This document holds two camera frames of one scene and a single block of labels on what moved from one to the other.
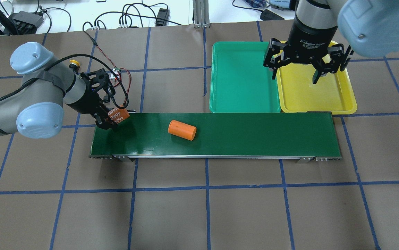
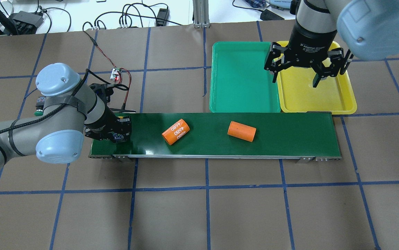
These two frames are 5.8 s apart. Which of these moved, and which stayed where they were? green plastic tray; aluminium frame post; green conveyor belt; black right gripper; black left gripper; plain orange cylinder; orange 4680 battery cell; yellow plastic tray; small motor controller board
Moved: orange 4680 battery cell; black left gripper; plain orange cylinder
Stayed: aluminium frame post; green conveyor belt; black right gripper; small motor controller board; yellow plastic tray; green plastic tray
